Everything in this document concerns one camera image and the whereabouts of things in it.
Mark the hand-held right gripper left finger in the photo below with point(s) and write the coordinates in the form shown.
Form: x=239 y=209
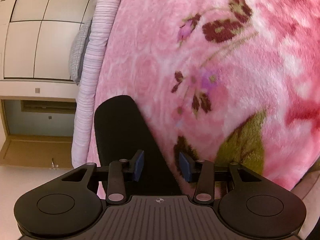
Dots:
x=138 y=165

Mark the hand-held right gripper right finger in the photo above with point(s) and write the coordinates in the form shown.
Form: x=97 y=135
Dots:
x=185 y=166

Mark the black garment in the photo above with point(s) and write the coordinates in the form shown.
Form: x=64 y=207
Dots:
x=125 y=130

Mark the brown wooden door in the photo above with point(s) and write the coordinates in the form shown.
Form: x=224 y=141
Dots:
x=32 y=150

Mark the lilac striped quilt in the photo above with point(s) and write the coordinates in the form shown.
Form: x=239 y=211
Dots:
x=92 y=67

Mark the pink floral blanket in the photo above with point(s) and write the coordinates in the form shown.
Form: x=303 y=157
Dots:
x=225 y=55

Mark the grey checked quilt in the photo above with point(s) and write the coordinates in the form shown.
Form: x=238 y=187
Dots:
x=77 y=50

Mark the white wardrobe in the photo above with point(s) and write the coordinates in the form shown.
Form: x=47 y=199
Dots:
x=37 y=30

